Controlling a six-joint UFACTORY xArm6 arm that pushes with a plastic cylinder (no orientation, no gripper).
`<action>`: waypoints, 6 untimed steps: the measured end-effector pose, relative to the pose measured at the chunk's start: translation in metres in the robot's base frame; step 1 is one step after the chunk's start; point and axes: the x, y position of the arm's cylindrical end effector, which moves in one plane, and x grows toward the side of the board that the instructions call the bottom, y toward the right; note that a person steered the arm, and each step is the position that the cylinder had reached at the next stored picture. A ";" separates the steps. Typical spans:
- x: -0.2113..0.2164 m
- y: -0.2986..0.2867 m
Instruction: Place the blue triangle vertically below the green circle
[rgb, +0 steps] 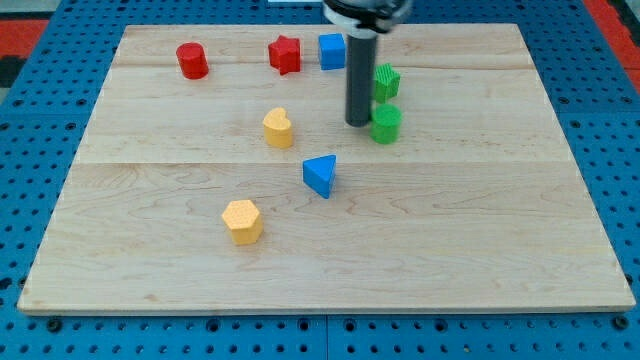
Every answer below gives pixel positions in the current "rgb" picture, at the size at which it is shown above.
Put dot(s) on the red star block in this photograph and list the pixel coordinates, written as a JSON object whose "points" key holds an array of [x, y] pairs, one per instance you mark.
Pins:
{"points": [[285, 54]]}

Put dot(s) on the blue triangle block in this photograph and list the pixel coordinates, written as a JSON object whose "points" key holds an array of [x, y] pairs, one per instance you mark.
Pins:
{"points": [[319, 174]]}

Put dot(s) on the red cylinder block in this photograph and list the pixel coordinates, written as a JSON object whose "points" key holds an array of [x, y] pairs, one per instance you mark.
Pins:
{"points": [[192, 60]]}

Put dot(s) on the yellow hexagon block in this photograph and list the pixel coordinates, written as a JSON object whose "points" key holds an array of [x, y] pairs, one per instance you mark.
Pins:
{"points": [[243, 220]]}

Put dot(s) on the light wooden board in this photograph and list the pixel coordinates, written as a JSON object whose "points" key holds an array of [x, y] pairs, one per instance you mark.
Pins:
{"points": [[477, 208]]}

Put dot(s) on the green star block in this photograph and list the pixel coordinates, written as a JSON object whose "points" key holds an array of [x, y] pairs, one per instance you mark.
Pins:
{"points": [[387, 81]]}

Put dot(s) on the yellow heart block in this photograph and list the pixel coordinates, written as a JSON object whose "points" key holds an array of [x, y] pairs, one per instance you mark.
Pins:
{"points": [[278, 130]]}

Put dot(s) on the blue cube block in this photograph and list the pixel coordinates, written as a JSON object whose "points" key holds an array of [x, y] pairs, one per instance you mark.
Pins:
{"points": [[332, 51]]}

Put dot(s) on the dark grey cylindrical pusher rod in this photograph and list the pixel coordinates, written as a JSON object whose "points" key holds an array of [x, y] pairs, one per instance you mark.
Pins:
{"points": [[360, 67]]}

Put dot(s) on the green cylinder block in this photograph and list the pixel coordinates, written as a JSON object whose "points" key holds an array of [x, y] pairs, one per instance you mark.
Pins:
{"points": [[386, 122]]}

